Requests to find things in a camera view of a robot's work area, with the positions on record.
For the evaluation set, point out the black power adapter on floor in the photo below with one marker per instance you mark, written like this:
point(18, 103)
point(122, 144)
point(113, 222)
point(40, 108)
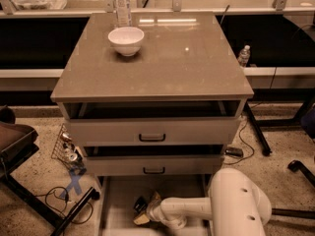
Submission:
point(234, 151)

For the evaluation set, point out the top drawer with black handle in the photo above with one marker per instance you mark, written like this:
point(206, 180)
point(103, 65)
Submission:
point(152, 132)

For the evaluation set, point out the black roller leg lower right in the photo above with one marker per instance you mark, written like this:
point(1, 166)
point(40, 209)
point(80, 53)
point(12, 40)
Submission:
point(305, 214)

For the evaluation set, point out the dark blueberry rxbar wrapper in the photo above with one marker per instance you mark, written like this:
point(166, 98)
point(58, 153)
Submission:
point(140, 205)

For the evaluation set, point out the white ceramic bowl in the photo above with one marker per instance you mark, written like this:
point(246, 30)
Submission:
point(127, 41)

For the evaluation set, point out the drawer with black handle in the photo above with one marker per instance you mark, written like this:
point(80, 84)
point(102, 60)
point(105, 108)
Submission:
point(153, 165)
point(152, 132)

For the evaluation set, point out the black table leg right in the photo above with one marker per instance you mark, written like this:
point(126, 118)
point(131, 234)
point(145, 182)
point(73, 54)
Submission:
point(266, 150)

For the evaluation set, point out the dark chair at left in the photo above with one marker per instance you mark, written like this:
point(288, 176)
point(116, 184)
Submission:
point(17, 142)

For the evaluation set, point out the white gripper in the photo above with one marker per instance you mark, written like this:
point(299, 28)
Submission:
point(154, 209)

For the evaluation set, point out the grey drawer cabinet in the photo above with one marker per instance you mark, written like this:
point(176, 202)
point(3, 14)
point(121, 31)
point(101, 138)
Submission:
point(184, 69)

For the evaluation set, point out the black caster leg right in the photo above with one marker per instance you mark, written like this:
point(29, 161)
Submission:
point(297, 165)

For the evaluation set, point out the middle drawer with black handle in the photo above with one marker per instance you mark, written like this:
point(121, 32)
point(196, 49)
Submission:
point(153, 165)

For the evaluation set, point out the wire basket with cans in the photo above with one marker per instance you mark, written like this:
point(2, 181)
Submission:
point(65, 151)

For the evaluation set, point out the open bottom drawer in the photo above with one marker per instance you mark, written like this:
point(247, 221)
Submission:
point(119, 194)

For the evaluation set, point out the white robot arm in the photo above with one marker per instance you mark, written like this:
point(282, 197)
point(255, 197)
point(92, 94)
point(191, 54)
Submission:
point(235, 205)

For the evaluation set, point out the clear water bottle on counter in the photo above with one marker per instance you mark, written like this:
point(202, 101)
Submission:
point(123, 12)

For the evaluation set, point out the small water bottle on ledge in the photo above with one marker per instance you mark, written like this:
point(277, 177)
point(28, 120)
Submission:
point(244, 55)

